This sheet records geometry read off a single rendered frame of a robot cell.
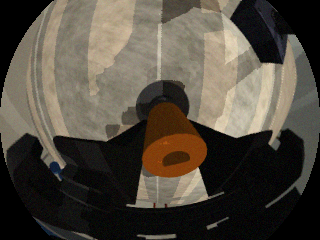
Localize orange knob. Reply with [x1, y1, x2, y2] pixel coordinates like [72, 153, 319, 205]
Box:
[141, 103, 207, 177]

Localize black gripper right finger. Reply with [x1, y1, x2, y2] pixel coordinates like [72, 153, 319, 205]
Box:
[189, 120, 272, 197]

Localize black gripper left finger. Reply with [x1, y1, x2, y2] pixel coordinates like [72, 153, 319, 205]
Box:
[53, 120, 147, 205]

